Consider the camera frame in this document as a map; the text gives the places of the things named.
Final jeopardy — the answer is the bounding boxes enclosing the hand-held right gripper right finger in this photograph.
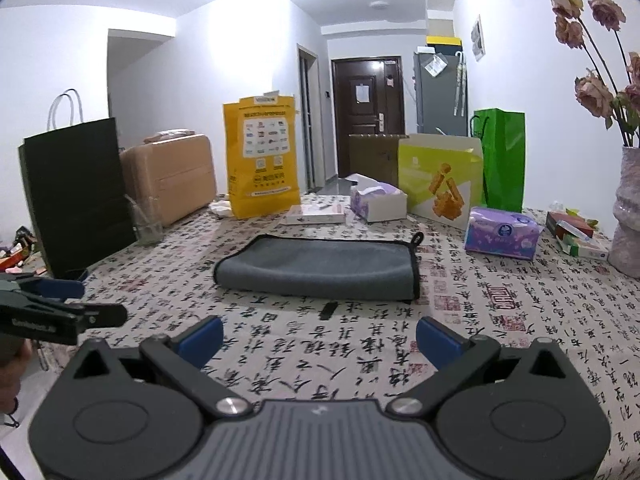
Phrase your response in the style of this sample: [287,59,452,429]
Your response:
[387,316,573,418]

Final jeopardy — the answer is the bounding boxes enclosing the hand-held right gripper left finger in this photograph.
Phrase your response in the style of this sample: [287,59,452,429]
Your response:
[65,316,251,421]

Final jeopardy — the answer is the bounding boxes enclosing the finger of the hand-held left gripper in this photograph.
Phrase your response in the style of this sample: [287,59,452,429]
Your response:
[65,302,129,333]
[17,276,86,303]

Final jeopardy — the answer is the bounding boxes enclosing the grey towel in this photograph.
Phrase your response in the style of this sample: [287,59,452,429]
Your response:
[213,232,425,304]

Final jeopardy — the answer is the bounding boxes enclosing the person's left hand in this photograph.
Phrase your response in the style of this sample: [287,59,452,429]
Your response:
[0,336,33,413]

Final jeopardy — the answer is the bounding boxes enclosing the colourful snack packets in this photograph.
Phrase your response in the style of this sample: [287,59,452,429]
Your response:
[0,226,47,277]

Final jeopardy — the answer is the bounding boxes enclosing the printed calligraphy tablecloth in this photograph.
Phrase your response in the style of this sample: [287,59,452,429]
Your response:
[20,192,640,480]

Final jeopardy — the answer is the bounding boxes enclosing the black paper bag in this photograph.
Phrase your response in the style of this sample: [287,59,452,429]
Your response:
[18,89,137,281]

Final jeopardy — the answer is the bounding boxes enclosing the clear glass cup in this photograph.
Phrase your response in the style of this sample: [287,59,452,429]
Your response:
[125,195,165,246]

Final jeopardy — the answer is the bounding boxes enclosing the purple tissue pack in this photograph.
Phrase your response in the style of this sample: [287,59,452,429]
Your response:
[464,206,545,261]

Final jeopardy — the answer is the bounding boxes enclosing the open white tissue box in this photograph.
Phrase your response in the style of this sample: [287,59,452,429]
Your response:
[349,184,408,224]

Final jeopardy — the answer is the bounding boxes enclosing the brown suitcase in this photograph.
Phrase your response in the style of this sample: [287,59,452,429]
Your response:
[119,130,217,228]

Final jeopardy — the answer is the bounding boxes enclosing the yellow-green printed gift box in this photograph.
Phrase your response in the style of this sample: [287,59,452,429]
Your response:
[397,132,485,231]

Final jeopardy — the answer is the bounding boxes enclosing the flat white box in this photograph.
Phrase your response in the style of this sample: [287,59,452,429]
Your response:
[280,204,351,226]

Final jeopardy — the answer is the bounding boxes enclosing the small white green box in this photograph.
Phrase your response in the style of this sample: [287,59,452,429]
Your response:
[557,232,612,261]

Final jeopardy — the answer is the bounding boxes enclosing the red box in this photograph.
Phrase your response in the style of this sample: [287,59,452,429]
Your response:
[545,210,597,241]

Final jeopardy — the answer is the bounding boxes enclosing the yellow printed bag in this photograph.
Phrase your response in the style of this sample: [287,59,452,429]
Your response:
[222,91,302,220]

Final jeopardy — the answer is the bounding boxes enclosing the green paper bag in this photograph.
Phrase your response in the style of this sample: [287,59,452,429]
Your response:
[469,108,526,214]

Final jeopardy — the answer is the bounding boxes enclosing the dark brown door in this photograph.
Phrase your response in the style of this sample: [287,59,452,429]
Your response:
[331,55,403,179]

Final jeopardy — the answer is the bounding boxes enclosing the textured pale vase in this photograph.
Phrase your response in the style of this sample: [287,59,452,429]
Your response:
[607,146,640,279]

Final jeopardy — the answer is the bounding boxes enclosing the grey refrigerator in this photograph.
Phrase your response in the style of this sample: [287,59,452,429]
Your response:
[412,42,469,136]

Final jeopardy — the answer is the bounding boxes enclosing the grey interior door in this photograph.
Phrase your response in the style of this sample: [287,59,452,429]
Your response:
[297,44,321,194]

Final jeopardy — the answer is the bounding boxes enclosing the folded umbrella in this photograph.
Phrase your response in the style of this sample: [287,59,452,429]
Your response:
[452,50,467,117]

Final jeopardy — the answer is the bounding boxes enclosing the dried pink flowers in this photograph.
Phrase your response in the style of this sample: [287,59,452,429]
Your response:
[550,0,640,149]

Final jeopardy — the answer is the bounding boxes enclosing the wall picture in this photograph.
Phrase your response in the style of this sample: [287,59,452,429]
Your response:
[471,15,487,62]

